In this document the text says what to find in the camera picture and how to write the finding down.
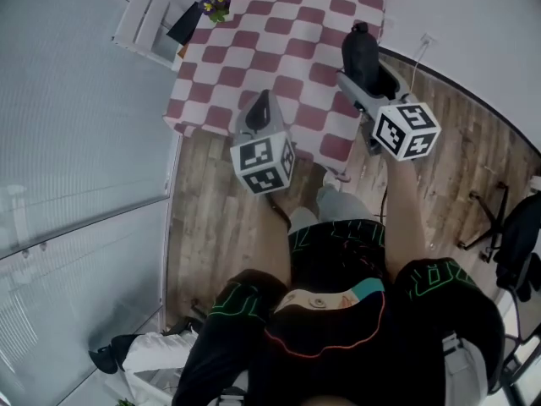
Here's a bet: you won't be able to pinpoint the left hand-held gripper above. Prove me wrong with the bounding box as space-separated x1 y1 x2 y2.
229 89 297 196

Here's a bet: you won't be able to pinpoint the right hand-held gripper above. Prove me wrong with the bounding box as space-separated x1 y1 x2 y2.
336 59 443 162

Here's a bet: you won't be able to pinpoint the person's left forearm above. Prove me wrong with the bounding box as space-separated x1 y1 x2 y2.
262 191 293 290

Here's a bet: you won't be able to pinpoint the person's right forearm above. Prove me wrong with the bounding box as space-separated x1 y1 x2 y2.
381 156 429 286

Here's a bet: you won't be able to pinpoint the red white checkered tablecloth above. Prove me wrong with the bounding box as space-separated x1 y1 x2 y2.
162 0 389 175

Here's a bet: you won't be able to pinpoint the person's grey trousers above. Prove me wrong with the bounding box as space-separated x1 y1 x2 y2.
289 183 375 234

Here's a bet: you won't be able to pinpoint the flat black board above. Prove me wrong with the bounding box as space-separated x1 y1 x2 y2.
166 1 202 46

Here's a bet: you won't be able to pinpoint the small potted flower plant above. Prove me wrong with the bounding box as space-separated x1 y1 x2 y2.
198 0 232 24

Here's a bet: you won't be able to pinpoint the white shelf rack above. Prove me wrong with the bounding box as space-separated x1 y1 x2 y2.
112 0 189 72

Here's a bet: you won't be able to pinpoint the person's black printed shirt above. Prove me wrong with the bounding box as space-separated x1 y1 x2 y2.
171 220 507 406

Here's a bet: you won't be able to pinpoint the white pillow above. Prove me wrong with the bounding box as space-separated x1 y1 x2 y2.
122 331 199 374

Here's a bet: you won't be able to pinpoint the black low chair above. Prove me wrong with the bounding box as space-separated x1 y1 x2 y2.
88 333 143 376

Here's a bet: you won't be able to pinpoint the grey bag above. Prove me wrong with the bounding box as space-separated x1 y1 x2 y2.
439 332 492 406

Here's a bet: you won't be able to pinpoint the white socket cable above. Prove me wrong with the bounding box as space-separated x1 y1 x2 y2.
411 42 429 85

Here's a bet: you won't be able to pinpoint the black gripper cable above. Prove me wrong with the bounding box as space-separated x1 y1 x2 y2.
265 192 293 233

